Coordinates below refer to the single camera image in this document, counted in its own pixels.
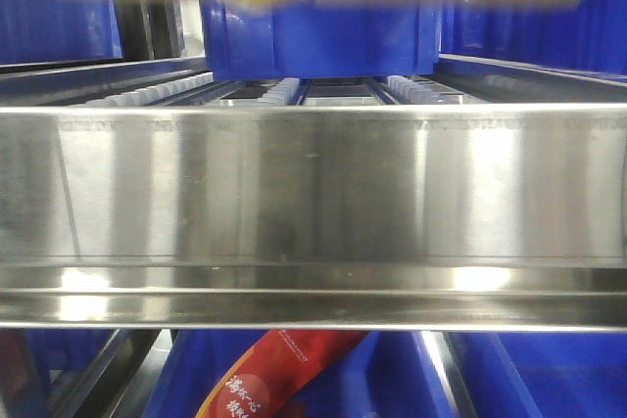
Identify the white roller track centre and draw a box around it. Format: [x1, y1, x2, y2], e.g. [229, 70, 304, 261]
[257, 77, 301, 106]

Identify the white roller track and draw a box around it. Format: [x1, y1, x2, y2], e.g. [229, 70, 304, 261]
[84, 72, 214, 107]
[385, 75, 439, 105]
[257, 77, 301, 106]

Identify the white roller track right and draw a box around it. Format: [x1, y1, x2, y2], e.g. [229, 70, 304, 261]
[385, 75, 439, 105]

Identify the blue bin upper centre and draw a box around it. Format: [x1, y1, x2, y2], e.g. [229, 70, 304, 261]
[201, 0, 442, 80]

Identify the blue bin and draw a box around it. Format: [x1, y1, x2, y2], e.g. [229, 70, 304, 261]
[1, 328, 112, 417]
[441, 0, 626, 75]
[143, 330, 459, 417]
[450, 333, 626, 417]
[1, 0, 122, 65]
[201, 0, 442, 80]

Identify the white roller track left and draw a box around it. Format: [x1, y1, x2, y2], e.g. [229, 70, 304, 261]
[84, 72, 214, 107]

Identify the blue bin lower centre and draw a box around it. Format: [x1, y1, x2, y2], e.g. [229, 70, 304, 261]
[143, 330, 459, 417]

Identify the red snack package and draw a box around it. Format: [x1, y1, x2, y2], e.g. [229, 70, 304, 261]
[196, 329, 368, 417]

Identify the blue bin lower right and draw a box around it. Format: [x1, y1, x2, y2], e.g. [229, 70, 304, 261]
[450, 333, 626, 417]

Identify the blue bin upper right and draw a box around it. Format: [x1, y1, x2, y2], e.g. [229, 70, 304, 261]
[441, 0, 626, 75]

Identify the blue bin upper left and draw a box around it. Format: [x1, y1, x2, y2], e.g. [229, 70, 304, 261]
[1, 0, 122, 65]

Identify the blue bin lower left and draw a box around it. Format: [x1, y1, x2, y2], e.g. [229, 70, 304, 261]
[1, 328, 112, 417]

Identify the stainless steel shelf rail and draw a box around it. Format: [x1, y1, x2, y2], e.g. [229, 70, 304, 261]
[1, 104, 626, 331]

